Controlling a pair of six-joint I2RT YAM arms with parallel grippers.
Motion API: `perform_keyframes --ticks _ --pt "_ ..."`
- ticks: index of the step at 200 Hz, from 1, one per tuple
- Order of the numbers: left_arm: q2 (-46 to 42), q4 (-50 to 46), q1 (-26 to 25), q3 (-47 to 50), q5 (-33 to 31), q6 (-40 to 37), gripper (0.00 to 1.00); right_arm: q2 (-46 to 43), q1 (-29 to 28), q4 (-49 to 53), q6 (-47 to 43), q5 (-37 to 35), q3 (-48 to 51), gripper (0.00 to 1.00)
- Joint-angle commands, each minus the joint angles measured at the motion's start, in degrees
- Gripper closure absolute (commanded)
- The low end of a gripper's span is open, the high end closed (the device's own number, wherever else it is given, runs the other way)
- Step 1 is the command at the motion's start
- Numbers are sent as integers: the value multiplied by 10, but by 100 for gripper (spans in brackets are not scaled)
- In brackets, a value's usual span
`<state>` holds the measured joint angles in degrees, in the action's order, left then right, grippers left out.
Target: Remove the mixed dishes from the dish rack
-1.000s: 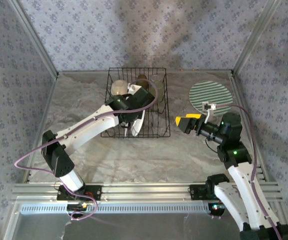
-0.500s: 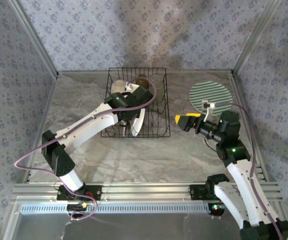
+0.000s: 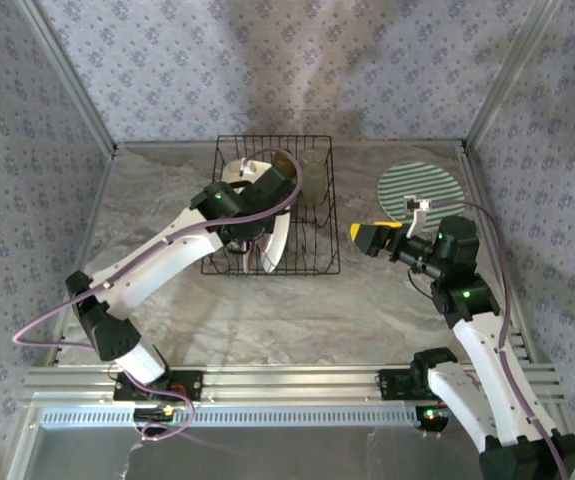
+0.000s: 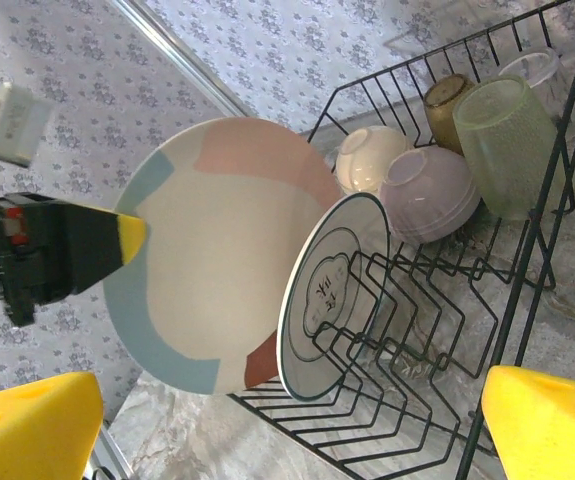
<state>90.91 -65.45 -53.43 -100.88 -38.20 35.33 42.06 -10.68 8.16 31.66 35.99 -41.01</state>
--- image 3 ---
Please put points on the clear drinking glass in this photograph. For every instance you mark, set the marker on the clear drinking glass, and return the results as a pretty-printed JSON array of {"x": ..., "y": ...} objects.
[{"x": 314, "y": 185}]

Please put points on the clear plastic cup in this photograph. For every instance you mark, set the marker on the clear plastic cup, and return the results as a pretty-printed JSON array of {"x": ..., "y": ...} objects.
[{"x": 313, "y": 156}]

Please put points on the green white striped plate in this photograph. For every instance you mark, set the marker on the green white striped plate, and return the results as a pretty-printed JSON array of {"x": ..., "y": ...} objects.
[{"x": 417, "y": 180}]

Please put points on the blue beige red plate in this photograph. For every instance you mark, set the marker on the blue beige red plate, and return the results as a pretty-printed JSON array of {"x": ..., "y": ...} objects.
[{"x": 262, "y": 255}]

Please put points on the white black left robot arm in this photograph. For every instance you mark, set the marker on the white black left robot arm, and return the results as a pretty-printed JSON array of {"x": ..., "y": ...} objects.
[{"x": 167, "y": 255}]

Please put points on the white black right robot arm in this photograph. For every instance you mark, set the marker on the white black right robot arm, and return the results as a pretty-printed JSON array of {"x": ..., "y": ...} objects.
[{"x": 487, "y": 360}]

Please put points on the small LED circuit board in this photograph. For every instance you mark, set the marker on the small LED circuit board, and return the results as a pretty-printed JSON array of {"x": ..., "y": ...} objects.
[
  {"x": 432, "y": 417},
  {"x": 154, "y": 414}
]

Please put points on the aluminium side rail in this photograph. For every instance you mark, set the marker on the aluminium side rail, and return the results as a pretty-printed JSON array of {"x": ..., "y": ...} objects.
[
  {"x": 473, "y": 175},
  {"x": 93, "y": 215}
]

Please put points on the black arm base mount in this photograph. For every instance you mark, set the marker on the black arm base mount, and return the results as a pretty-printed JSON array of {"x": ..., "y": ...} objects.
[
  {"x": 392, "y": 385},
  {"x": 187, "y": 385}
]

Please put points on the long aluminium base rail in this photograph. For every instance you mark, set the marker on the long aluminium base rail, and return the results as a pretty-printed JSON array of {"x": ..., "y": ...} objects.
[{"x": 292, "y": 382}]

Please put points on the aluminium corner post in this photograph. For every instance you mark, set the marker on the aluminium corner post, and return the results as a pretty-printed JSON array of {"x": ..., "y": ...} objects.
[
  {"x": 508, "y": 75},
  {"x": 75, "y": 85}
]

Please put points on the aluminium frame bar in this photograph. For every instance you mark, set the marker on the aluminium frame bar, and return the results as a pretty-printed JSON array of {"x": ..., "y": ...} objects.
[
  {"x": 24, "y": 445},
  {"x": 554, "y": 417}
]

